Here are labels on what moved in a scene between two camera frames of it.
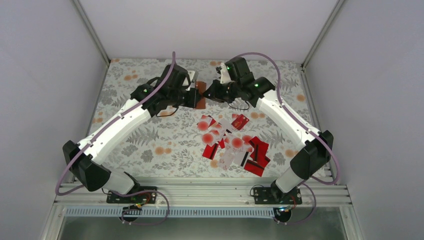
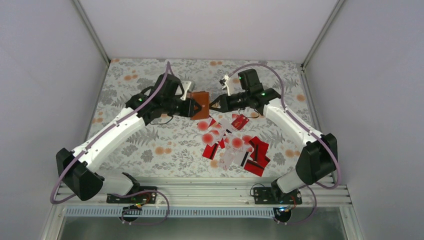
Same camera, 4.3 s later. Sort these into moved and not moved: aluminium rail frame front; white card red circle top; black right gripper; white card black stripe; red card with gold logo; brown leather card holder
Moved: brown leather card holder; black right gripper
Not moved: white card black stripe; white card red circle top; aluminium rail frame front; red card with gold logo
